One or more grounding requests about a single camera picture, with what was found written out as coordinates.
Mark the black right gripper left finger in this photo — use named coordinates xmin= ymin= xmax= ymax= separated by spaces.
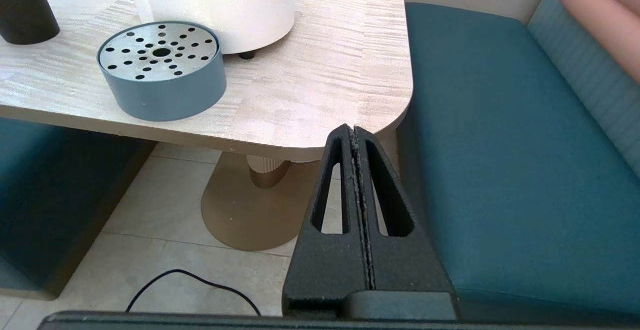
xmin=281 ymin=124 xmax=375 ymax=318

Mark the black tapered cup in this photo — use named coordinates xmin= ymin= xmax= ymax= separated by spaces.
xmin=0 ymin=0 xmax=61 ymax=46

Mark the black floor cable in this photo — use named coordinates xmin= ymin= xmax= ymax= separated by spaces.
xmin=125 ymin=269 xmax=262 ymax=316

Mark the teal bench with wooden base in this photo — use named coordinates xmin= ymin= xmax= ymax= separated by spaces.
xmin=397 ymin=0 xmax=640 ymax=323
xmin=0 ymin=117 xmax=157 ymax=301

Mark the large round perforated drip tray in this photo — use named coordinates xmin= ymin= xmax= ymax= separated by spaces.
xmin=96 ymin=21 xmax=227 ymax=122

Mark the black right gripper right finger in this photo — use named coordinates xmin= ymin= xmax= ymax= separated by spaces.
xmin=353 ymin=126 xmax=455 ymax=294

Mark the large clear water dispenser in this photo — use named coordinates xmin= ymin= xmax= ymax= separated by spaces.
xmin=139 ymin=0 xmax=297 ymax=61

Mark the gold table pedestal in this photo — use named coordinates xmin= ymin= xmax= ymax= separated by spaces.
xmin=201 ymin=152 xmax=333 ymax=251

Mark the pink bolster cushion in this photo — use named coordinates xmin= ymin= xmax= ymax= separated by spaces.
xmin=558 ymin=0 xmax=640 ymax=86

